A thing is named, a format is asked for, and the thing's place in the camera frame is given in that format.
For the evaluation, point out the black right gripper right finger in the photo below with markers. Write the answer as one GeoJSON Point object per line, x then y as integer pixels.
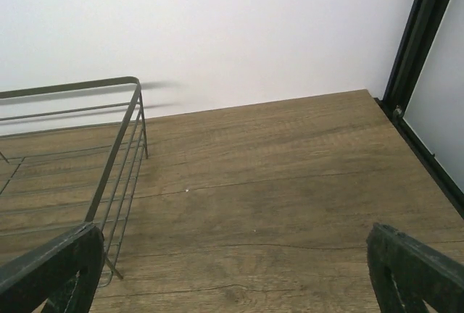
{"type": "Point", "coordinates": [409, 276]}

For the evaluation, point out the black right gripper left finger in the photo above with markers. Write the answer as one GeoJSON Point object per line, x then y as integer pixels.
{"type": "Point", "coordinates": [61, 275]}

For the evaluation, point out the black aluminium frame post right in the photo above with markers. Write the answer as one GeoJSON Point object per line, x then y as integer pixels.
{"type": "Point", "coordinates": [420, 31]}

